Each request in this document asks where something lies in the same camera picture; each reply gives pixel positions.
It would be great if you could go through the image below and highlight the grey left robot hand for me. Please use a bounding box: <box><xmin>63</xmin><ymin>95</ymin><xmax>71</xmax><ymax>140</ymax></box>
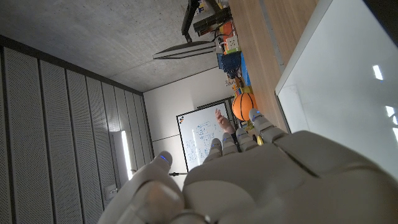
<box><xmin>97</xmin><ymin>108</ymin><xmax>398</xmax><ymax>224</ymax></box>

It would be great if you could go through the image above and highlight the person in dark shirt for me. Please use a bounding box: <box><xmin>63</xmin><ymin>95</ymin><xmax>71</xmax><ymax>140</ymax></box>
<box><xmin>215</xmin><ymin>108</ymin><xmax>238</xmax><ymax>144</ymax></box>

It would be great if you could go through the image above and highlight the orange basketball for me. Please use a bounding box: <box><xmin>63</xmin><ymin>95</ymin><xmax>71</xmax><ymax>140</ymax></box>
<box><xmin>231</xmin><ymin>92</ymin><xmax>258</xmax><ymax>121</ymax></box>

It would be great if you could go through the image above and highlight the blue flat box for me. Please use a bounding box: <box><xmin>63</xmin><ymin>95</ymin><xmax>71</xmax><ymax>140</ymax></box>
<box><xmin>241</xmin><ymin>52</ymin><xmax>251</xmax><ymax>87</ymax></box>

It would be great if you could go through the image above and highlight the white table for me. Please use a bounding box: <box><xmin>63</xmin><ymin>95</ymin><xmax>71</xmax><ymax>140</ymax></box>
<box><xmin>274</xmin><ymin>0</ymin><xmax>398</xmax><ymax>181</ymax></box>

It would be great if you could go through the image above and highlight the blue plastic crate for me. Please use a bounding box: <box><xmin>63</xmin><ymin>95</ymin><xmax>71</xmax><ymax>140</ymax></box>
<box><xmin>216</xmin><ymin>51</ymin><xmax>243</xmax><ymax>78</ymax></box>

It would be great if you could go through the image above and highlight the white power socket block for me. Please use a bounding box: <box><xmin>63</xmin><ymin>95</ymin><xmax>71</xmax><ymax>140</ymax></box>
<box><xmin>226</xmin><ymin>34</ymin><xmax>239</xmax><ymax>50</ymax></box>

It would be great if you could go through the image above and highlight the ceiling light strip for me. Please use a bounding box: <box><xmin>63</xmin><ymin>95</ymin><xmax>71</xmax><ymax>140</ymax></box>
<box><xmin>120</xmin><ymin>130</ymin><xmax>134</xmax><ymax>180</ymax></box>

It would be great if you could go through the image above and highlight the orange box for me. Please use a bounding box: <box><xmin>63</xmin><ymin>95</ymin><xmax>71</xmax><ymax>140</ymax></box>
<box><xmin>222</xmin><ymin>21</ymin><xmax>236</xmax><ymax>41</ymax></box>

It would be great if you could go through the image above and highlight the black flat monitor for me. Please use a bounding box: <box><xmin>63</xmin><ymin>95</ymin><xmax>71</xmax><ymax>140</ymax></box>
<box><xmin>152</xmin><ymin>40</ymin><xmax>217</xmax><ymax>60</ymax></box>

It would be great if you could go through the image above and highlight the long black device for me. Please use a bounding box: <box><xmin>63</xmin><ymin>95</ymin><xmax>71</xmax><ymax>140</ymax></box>
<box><xmin>193</xmin><ymin>7</ymin><xmax>233</xmax><ymax>34</ymax></box>

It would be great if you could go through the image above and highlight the wall whiteboard with blue drawings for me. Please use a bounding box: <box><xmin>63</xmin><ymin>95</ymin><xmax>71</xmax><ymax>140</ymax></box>
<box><xmin>176</xmin><ymin>101</ymin><xmax>233</xmax><ymax>172</ymax></box>

